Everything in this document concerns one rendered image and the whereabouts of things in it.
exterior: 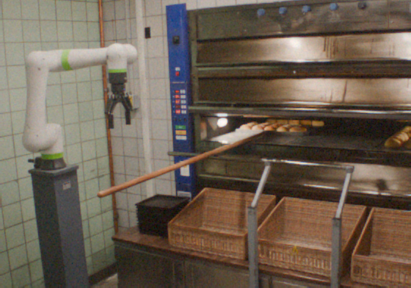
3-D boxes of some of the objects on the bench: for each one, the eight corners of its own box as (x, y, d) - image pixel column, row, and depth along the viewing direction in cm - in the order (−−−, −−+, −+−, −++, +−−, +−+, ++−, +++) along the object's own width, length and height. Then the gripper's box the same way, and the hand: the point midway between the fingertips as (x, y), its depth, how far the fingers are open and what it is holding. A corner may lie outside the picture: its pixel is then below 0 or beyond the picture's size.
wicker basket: (283, 235, 325) (282, 195, 320) (366, 248, 294) (368, 205, 290) (248, 262, 285) (247, 217, 280) (341, 280, 254) (343, 231, 250)
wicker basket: (206, 223, 357) (205, 186, 352) (278, 234, 327) (277, 195, 323) (166, 246, 316) (164, 205, 312) (244, 261, 286) (244, 217, 282)
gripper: (127, 81, 255) (129, 123, 259) (95, 85, 234) (97, 129, 237) (139, 81, 252) (140, 123, 255) (107, 85, 230) (109, 130, 233)
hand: (119, 124), depth 246 cm, fingers open, 13 cm apart
